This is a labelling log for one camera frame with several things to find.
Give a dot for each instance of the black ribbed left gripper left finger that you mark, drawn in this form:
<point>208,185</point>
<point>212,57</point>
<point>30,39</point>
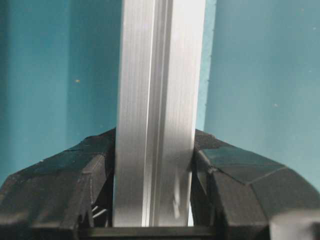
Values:
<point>56,197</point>

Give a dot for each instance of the black left gripper right finger rail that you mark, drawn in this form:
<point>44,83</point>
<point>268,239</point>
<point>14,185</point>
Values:
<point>238,192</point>

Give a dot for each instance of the silver aluminium extrusion rail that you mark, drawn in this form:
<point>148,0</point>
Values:
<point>159,72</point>

